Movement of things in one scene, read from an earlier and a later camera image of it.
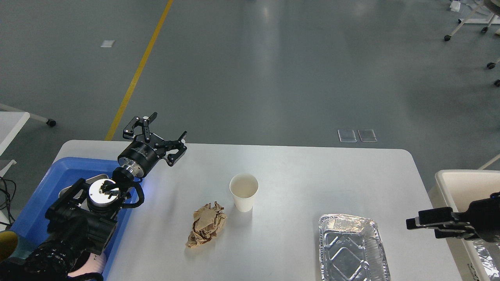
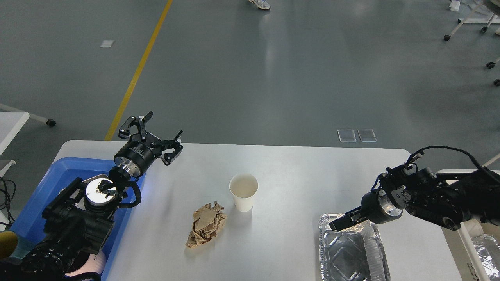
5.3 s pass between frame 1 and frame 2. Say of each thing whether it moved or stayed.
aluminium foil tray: stayed
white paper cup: stayed
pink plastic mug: stayed
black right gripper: moved
